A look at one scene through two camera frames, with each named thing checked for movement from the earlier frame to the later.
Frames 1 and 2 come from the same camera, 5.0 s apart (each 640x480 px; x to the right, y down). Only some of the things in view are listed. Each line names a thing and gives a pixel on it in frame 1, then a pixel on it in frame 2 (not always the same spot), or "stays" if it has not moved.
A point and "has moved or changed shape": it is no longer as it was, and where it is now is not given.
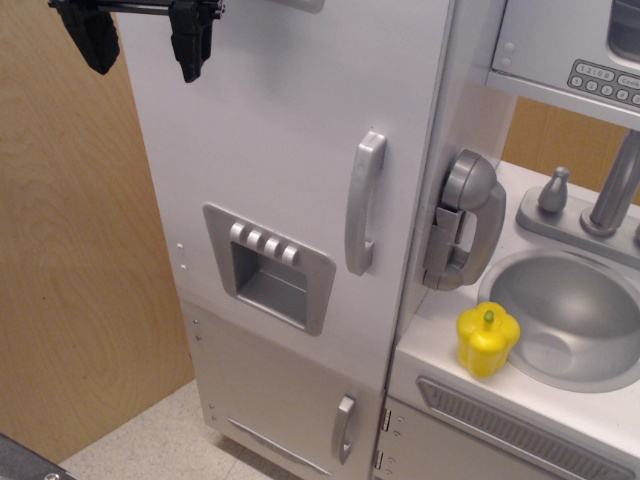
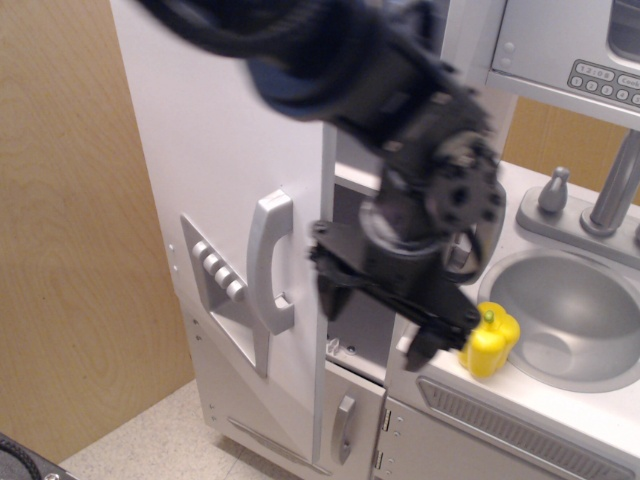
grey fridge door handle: x=369 y=159 → x=272 y=221
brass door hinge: x=386 y=419 stays
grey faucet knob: x=553 y=193 stays
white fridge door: x=294 y=175 has moved or changed shape
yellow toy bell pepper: x=485 y=334 stays
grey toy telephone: x=466 y=230 stays
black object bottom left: x=20 y=462 stays
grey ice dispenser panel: x=270 y=272 → x=229 y=299
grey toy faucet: x=615 y=190 stays
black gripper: x=191 y=35 → x=400 y=258
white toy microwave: x=582 y=55 stays
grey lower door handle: x=343 y=417 stays
